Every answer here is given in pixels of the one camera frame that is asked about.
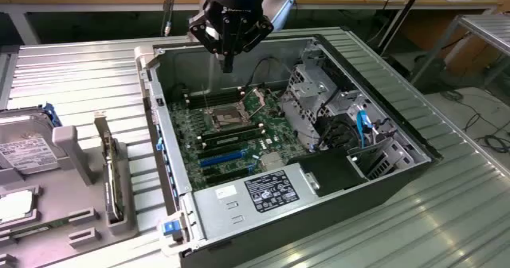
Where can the perforated metal disk bay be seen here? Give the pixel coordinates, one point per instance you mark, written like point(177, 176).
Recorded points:
point(306, 86)

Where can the RAM stick with labels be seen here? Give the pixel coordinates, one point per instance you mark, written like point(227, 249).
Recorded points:
point(231, 138)

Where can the green RAM stick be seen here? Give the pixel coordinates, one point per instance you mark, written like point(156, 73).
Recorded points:
point(36, 228)

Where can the small blue slot clip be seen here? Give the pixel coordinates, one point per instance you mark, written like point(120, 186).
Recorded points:
point(159, 146)

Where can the silver chipset heatsink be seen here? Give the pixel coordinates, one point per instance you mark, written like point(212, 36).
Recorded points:
point(272, 160)

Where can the grey plastic parts rack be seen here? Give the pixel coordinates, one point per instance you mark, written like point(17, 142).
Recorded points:
point(51, 235)

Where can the green graphics card black shroud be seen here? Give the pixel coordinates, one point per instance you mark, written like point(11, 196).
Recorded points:
point(112, 172)

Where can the metal slat frame table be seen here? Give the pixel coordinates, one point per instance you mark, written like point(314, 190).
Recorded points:
point(490, 26)

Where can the brown cardboard box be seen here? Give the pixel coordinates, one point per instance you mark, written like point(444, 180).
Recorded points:
point(470, 53)

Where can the silver slotted disk bay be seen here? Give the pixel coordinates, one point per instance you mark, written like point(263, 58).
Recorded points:
point(398, 157)

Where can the metal socket cover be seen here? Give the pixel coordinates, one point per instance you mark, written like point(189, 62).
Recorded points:
point(256, 94)

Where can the grey power supply unit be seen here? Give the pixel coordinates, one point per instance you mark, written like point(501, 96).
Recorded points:
point(223, 208)

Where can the silver CPU chip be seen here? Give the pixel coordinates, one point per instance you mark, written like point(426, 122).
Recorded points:
point(13, 205)

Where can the long black expansion slot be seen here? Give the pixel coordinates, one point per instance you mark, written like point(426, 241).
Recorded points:
point(219, 153)
point(228, 178)
point(224, 170)

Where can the hard disk in blue carrier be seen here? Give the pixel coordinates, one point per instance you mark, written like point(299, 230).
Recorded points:
point(24, 151)

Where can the open black PC case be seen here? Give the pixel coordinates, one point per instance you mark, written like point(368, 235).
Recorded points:
point(338, 220)

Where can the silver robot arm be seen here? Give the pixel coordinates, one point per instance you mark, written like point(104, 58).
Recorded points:
point(280, 2)

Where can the green motherboard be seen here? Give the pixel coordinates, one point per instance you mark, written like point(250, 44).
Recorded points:
point(275, 130)

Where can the blue expansion slot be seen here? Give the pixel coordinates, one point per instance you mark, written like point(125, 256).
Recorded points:
point(223, 159)

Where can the CPU socket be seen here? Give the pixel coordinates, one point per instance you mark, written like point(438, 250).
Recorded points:
point(224, 118)

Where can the black tripod pole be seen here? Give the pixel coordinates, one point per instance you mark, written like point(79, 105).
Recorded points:
point(402, 14)

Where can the blue case latch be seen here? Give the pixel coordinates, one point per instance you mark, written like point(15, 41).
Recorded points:
point(169, 227)

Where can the thin metal locking lever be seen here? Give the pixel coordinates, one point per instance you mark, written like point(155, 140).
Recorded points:
point(206, 99)

